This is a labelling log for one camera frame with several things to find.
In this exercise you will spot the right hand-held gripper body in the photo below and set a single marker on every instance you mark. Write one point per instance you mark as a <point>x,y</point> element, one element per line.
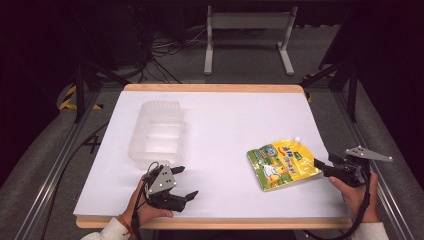
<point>350,171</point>

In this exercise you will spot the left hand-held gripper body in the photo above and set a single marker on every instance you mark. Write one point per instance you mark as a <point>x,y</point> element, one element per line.
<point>160,181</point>

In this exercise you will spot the yellow spouted food pouch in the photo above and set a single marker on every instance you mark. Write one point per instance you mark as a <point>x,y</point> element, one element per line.
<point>283,163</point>

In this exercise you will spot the clear plastic storage bin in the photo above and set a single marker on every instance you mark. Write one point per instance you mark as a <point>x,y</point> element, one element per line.
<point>156,133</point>

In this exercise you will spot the person's right hand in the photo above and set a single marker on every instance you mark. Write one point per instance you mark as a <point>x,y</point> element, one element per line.
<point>361,200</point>

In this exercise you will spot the person's left hand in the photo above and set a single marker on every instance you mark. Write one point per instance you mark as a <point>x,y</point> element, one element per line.
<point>145,213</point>

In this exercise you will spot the white table mat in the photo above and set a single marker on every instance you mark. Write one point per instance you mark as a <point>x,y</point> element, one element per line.
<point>226,133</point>

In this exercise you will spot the yellow black hazard tape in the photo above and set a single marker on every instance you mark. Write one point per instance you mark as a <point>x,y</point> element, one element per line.
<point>68,100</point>
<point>309,96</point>

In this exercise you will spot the black metal stand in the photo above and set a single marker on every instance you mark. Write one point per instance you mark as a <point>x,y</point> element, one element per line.
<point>346,80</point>
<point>85,80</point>

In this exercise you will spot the aluminium rail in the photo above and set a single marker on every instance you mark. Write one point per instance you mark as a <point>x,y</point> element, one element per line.
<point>376,160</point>
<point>50,180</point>

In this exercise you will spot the white metal stand frame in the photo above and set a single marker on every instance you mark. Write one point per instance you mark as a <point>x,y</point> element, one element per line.
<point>250,21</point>

